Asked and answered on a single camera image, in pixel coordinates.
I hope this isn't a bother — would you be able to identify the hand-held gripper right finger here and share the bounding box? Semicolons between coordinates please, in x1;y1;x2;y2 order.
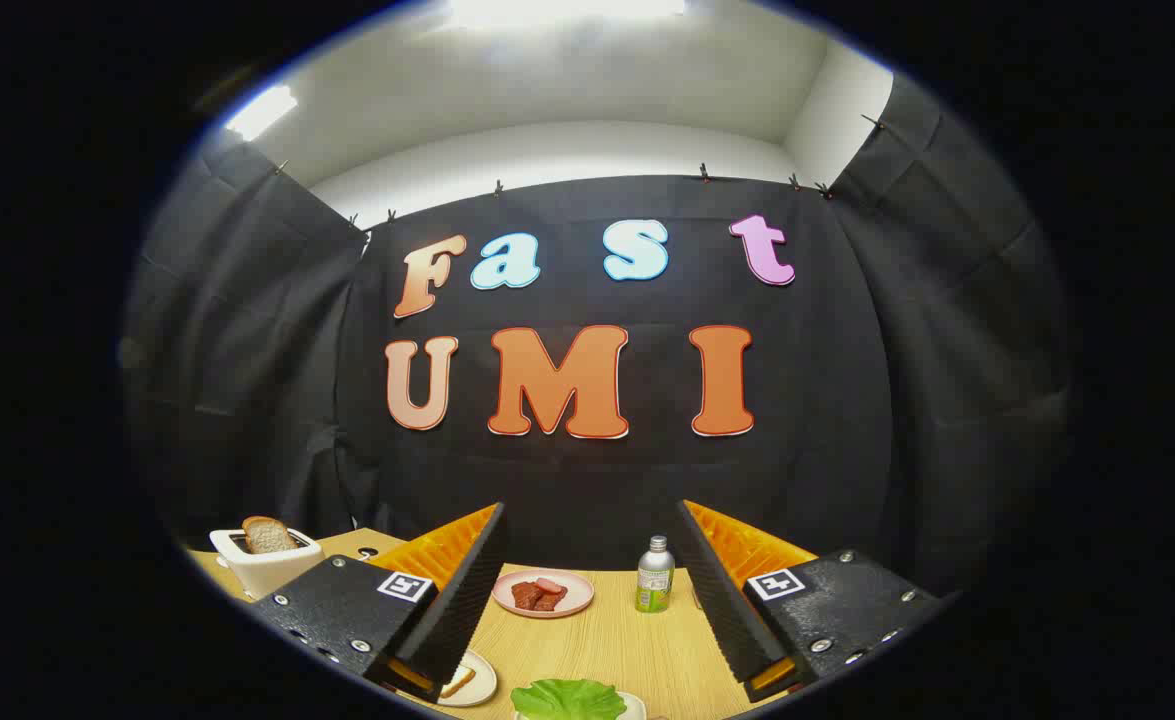
674;499;948;703

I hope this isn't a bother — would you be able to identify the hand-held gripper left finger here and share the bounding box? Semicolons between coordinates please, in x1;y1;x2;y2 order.
250;502;508;703

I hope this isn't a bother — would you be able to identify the green lettuce leaf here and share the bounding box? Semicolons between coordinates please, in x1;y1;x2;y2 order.
510;679;628;720

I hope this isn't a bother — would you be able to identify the thick toast bread slice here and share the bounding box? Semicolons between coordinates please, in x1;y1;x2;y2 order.
242;516;300;555

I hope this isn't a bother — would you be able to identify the brown meat piece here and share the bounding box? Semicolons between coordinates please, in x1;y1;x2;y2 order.
511;581;568;613

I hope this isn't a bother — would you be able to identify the green and silver bottle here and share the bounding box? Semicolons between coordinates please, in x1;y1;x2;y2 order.
635;535;675;614

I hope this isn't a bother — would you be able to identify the round white plate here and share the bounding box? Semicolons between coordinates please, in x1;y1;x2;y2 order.
437;650;498;708

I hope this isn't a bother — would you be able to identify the pink plate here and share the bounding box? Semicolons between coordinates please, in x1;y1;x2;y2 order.
492;568;595;619

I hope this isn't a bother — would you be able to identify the black backdrop cloth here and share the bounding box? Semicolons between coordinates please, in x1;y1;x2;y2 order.
122;75;1078;601

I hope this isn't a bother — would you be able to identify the white toaster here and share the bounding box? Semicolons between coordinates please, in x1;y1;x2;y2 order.
209;527;325;601

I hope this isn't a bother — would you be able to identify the small ceiling light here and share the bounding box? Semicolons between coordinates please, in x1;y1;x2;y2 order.
225;85;298;141

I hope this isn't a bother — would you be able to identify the long ceiling light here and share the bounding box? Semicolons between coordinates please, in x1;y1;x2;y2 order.
447;0;688;29

